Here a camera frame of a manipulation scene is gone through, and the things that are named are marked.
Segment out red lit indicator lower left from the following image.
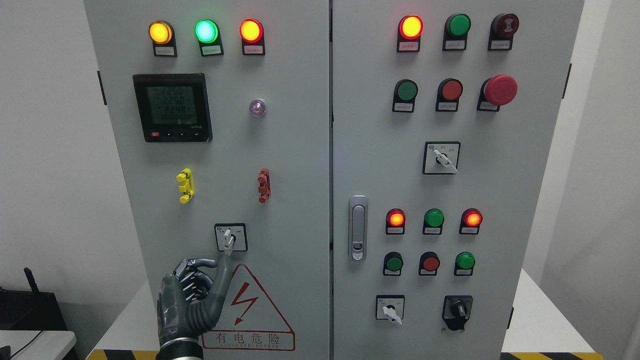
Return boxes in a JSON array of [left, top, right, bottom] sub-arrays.
[[385, 208, 406, 235]]

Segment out white rotary light switch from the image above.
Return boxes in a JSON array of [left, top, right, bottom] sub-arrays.
[[214, 223, 249, 256]]

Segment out green push button lower left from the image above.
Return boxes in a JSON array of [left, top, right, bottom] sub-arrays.
[[382, 251, 404, 276]]

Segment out green push button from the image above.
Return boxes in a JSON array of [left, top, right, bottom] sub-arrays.
[[382, 251, 404, 276], [442, 13, 471, 51], [454, 251, 476, 277]]

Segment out red terminal connector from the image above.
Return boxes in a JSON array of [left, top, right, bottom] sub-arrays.
[[257, 168, 271, 204]]

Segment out silver door lock handle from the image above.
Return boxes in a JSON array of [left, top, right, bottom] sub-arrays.
[[348, 194, 369, 261]]

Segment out white side table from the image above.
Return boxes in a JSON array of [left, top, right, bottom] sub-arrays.
[[0, 330, 77, 360]]

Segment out yellow terminal connector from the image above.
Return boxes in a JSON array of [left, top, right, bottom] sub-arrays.
[[176, 168, 195, 204]]

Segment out red emergency stop button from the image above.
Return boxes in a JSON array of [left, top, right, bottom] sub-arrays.
[[477, 74, 518, 112]]

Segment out black rotary switch bottom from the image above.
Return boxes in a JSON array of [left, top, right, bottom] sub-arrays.
[[441, 295, 473, 331]]

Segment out red lit indicator lower right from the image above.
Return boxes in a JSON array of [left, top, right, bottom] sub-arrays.
[[458, 208, 483, 235]]

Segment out grey cabinet door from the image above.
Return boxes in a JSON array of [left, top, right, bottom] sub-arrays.
[[333, 0, 585, 360], [84, 0, 330, 360]]

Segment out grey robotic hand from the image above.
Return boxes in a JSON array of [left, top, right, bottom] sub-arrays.
[[157, 254, 233, 346]]

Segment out red push button second row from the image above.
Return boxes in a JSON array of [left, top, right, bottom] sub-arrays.
[[435, 78, 464, 112]]

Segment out green push button lower right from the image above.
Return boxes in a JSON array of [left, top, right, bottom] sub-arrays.
[[454, 251, 476, 277]]

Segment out green lit indicator light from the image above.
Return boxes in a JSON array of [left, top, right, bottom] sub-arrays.
[[194, 19, 224, 57]]

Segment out yellow indicator light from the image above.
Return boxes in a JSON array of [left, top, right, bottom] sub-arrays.
[[148, 20, 178, 57]]

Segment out white rotary switch upper right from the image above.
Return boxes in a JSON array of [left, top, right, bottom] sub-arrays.
[[422, 141, 461, 175]]

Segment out green push button top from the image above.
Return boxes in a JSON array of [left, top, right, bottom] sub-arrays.
[[442, 13, 471, 51]]

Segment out black device with antenna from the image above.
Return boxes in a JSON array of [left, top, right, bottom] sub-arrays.
[[0, 268, 68, 331]]

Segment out red push button lower middle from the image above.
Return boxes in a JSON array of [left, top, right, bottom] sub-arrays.
[[418, 251, 441, 276]]

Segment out clear round lamp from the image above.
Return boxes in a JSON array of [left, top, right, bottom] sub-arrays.
[[249, 98, 267, 117]]

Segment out grey left cabinet door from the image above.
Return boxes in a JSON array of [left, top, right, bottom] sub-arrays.
[[84, 0, 330, 360]]

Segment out green push button second row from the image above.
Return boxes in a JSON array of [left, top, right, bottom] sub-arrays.
[[391, 79, 418, 113]]

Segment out red lit indicator light left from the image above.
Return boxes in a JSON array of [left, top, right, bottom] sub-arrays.
[[238, 18, 266, 56]]

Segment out dark red buzzer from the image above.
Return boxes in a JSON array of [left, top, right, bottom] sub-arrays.
[[487, 13, 520, 51]]

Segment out red electric warning sticker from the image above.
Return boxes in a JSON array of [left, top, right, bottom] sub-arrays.
[[201, 264, 296, 352]]

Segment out white rotary switch bottom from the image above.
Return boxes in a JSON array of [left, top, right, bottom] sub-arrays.
[[375, 294, 406, 326]]

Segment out red lit indicator top right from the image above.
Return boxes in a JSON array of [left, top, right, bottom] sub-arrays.
[[397, 14, 424, 53]]

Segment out black digital power meter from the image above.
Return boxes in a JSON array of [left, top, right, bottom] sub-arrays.
[[132, 73, 213, 142]]

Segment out green indicator lower middle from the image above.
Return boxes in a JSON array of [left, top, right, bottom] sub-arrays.
[[422, 208, 445, 235]]

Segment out grey right cabinet door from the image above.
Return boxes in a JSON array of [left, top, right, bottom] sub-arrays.
[[333, 0, 585, 360]]

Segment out white cabinet platform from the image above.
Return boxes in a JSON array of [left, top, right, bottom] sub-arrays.
[[87, 270, 602, 360]]

